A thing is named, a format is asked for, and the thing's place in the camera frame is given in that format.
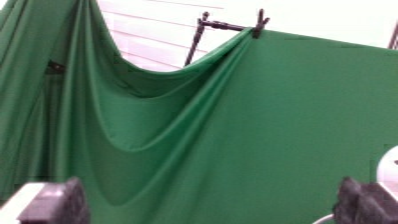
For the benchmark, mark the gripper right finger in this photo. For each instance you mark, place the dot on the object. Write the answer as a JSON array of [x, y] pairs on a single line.
[[367, 204]]

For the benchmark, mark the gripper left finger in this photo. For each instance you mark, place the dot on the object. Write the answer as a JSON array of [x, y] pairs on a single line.
[[47, 203]]

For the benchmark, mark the white lamp shade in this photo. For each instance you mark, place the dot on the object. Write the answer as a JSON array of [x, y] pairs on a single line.
[[386, 177]]

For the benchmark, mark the green backdrop cloth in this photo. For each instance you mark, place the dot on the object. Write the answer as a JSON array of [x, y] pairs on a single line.
[[211, 146]]

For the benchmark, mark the black backdrop stand clamp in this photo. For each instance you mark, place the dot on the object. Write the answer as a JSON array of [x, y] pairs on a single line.
[[225, 26]]

